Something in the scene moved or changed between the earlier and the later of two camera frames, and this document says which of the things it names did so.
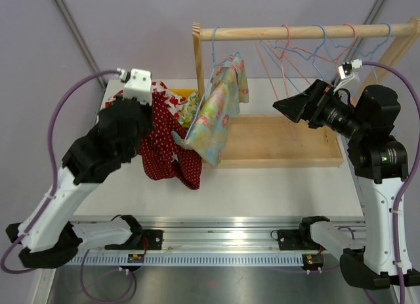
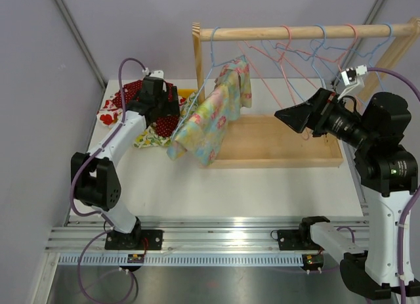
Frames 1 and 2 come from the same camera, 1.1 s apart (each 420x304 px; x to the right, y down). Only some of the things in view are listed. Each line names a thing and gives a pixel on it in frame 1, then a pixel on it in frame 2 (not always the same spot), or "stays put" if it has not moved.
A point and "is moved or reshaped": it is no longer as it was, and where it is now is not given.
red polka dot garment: (164, 155) -> (165, 125)
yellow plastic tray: (183, 92) stays put
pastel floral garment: (209, 130) is moved or reshaped
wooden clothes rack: (287, 141) stays put
